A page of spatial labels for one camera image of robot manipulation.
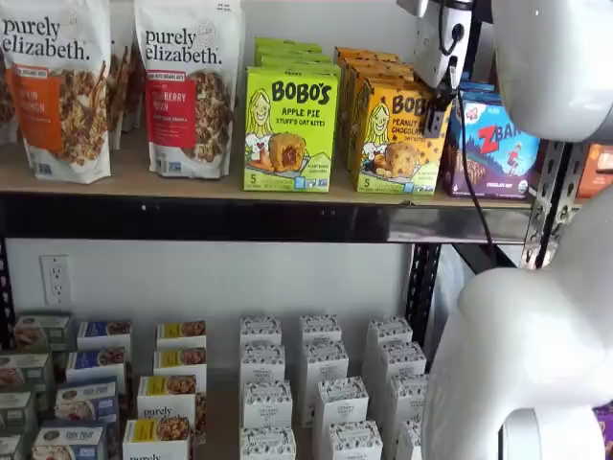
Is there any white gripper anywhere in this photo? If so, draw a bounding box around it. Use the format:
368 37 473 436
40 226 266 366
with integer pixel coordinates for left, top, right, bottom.
415 0 475 141

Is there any orange Bobo's oat bites box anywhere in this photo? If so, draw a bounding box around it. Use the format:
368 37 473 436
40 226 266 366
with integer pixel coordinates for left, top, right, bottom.
339 55 416 173
345 65 425 181
333 45 401 169
351 78 455 196

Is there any blue purple Zbar box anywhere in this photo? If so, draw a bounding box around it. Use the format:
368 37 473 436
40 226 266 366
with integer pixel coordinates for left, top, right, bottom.
439 101 542 200
458 80 504 109

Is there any green Bobo's apple pie box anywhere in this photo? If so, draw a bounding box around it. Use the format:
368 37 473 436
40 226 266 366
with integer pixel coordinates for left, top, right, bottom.
242 65 341 194
256 45 334 63
258 55 342 73
253 36 323 53

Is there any orange brown snack box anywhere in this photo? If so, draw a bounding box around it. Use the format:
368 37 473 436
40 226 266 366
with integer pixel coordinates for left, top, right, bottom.
577 142 613 200

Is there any black metal shelf beam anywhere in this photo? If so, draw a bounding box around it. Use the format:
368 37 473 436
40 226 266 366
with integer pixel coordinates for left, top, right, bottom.
0 191 534 246

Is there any wooden shelf board with snacks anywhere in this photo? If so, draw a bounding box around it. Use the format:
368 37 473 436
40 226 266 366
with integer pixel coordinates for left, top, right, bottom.
0 126 536 211

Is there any yellow granola box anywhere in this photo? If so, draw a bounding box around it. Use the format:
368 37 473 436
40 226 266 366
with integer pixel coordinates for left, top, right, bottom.
155 319 208 351
152 347 209 380
123 417 193 460
137 375 208 442

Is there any purple snack box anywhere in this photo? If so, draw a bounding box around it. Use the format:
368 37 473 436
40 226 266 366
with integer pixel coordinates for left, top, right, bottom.
592 403 613 433

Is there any blue granola box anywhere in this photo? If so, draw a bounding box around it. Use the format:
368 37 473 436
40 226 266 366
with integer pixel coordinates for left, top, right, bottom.
55 380 120 426
76 320 133 351
32 420 109 460
65 347 128 384

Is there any green granola box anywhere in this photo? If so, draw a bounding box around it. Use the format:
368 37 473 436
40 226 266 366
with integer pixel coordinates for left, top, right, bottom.
0 353 56 399
0 434 24 460
12 312 73 354
0 391 38 437

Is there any black metal side brace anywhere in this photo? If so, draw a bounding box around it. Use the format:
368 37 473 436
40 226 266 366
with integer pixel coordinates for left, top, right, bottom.
449 241 523 270

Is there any white floral print carton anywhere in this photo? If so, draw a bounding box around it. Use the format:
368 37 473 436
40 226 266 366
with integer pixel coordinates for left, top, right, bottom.
238 425 297 460
238 342 287 384
238 314 284 347
328 420 384 460
365 314 414 384
299 313 344 344
313 377 370 426
395 415 425 460
300 339 350 416
376 340 428 408
388 373 430 449
240 380 294 430

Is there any red label granola bag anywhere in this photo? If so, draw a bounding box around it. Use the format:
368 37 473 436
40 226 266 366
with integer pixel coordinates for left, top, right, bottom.
132 0 242 181

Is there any white purely elizabeth granola bag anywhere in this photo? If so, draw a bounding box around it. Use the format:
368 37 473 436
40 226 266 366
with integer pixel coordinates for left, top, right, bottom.
0 47 21 148
107 0 146 150

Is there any white patterned boxes group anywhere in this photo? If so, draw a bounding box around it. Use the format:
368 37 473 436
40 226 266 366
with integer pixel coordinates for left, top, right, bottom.
0 310 430 460

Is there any orange label granola bag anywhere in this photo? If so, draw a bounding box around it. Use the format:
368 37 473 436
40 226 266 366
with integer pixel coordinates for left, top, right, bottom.
0 0 113 186

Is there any long black cable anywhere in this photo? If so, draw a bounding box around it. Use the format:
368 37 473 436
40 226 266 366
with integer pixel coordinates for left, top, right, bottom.
447 57 500 269

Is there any short looped black cable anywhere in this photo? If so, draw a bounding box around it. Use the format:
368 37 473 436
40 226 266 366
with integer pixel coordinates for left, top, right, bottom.
438 18 469 92

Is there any black slotted upright post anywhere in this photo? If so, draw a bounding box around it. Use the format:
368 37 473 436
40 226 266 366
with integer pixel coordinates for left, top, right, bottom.
557 141 589 231
409 242 443 349
0 237 14 350
521 138 569 269

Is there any white wall outlet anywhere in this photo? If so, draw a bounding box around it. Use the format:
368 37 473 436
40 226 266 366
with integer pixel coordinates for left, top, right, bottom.
39 254 73 307

